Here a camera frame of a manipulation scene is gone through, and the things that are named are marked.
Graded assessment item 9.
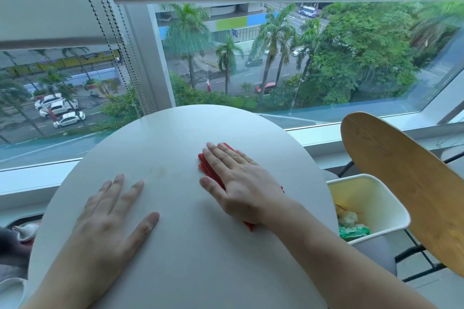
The person's right hand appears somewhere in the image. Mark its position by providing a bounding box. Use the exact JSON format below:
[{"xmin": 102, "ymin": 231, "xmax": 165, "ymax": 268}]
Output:
[{"xmin": 199, "ymin": 142, "xmax": 298, "ymax": 228}]

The crumpled yellow white wrapper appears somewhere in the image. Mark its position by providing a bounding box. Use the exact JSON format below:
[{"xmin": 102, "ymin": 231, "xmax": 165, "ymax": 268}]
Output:
[{"xmin": 335, "ymin": 204, "xmax": 364, "ymax": 228}]

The white parked car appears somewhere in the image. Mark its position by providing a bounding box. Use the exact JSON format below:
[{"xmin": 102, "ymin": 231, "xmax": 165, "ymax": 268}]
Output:
[
  {"xmin": 39, "ymin": 99, "xmax": 79, "ymax": 118},
  {"xmin": 53, "ymin": 111, "xmax": 86, "ymax": 129},
  {"xmin": 34, "ymin": 93, "xmax": 63, "ymax": 110}
]

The white window pillar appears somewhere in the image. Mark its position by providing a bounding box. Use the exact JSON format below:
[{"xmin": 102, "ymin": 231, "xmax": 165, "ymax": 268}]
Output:
[{"xmin": 123, "ymin": 4, "xmax": 177, "ymax": 117}]

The person's left forearm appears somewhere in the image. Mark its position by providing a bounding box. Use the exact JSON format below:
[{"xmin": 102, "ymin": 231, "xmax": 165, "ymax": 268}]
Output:
[{"xmin": 20, "ymin": 260, "xmax": 124, "ymax": 309}]

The white plastic waste bin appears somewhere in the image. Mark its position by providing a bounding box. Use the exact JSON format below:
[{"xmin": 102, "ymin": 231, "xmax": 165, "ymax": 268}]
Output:
[{"xmin": 326, "ymin": 174, "xmax": 411, "ymax": 245}]

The wooden chair backrest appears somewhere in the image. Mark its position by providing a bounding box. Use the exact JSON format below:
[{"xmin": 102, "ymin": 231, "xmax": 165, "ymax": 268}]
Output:
[{"xmin": 340, "ymin": 112, "xmax": 464, "ymax": 279}]

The beaded blind chain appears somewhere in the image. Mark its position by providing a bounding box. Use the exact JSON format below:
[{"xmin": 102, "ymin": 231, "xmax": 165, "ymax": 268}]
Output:
[
  {"xmin": 85, "ymin": 0, "xmax": 154, "ymax": 115},
  {"xmin": 70, "ymin": 0, "xmax": 143, "ymax": 119}
]

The person's right forearm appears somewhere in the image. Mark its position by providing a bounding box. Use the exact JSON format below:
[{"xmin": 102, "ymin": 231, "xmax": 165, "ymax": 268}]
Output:
[{"xmin": 266, "ymin": 202, "xmax": 439, "ymax": 309}]

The red cleaning cloth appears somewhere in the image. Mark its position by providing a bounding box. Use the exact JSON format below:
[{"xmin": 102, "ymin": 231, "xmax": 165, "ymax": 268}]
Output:
[{"xmin": 197, "ymin": 142, "xmax": 285, "ymax": 232}]

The grey fabric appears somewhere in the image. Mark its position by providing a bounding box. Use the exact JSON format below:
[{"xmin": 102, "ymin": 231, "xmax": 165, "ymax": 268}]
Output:
[{"xmin": 0, "ymin": 227, "xmax": 32, "ymax": 281}]

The green plastic bag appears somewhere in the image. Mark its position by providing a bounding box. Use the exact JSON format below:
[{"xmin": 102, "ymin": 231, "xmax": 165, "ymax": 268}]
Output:
[{"xmin": 339, "ymin": 224, "xmax": 371, "ymax": 241}]

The white round object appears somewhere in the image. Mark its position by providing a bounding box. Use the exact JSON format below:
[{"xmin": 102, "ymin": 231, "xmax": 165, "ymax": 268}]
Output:
[{"xmin": 0, "ymin": 278, "xmax": 27, "ymax": 309}]

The white squeeze bottle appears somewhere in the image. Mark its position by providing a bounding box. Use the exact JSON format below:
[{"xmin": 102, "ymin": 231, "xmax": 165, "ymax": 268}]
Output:
[{"xmin": 12, "ymin": 222, "xmax": 41, "ymax": 246}]

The person's left hand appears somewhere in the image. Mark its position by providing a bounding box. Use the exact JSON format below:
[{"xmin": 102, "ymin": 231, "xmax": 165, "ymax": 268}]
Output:
[{"xmin": 72, "ymin": 174, "xmax": 160, "ymax": 267}]

